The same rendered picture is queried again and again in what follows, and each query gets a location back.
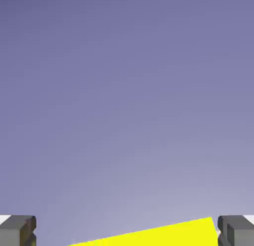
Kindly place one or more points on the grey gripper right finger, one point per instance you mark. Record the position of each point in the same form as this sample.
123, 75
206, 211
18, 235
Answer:
236, 232

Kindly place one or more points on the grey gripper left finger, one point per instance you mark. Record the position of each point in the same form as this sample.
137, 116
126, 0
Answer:
15, 231

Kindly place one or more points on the large yellow box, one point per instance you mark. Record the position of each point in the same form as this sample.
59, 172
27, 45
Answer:
168, 235

